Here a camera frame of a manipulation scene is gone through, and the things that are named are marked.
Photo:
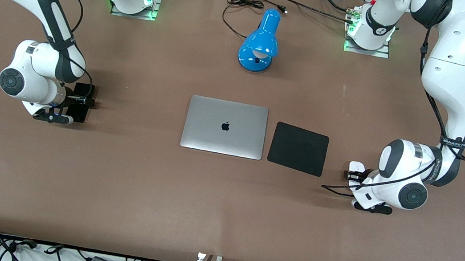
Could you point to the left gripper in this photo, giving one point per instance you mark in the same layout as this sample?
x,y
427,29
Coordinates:
x,y
363,175

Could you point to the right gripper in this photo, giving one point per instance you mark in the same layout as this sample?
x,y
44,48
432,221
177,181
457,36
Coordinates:
x,y
74,99

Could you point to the white computer mouse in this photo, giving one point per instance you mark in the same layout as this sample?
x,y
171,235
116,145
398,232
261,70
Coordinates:
x,y
358,166

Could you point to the black smartphone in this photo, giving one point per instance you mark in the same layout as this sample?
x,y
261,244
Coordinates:
x,y
85,88

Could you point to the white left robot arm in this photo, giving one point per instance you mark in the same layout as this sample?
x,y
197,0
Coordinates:
x,y
459,43

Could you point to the black mouse pad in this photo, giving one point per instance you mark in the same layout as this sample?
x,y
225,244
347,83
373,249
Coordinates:
x,y
297,148

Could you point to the silver laptop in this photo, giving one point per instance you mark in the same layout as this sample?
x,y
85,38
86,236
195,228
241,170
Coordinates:
x,y
216,119

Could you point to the blue desk lamp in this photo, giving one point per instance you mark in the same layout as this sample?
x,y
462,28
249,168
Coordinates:
x,y
262,40

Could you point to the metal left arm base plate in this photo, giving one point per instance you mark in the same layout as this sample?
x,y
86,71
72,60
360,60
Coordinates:
x,y
377,53

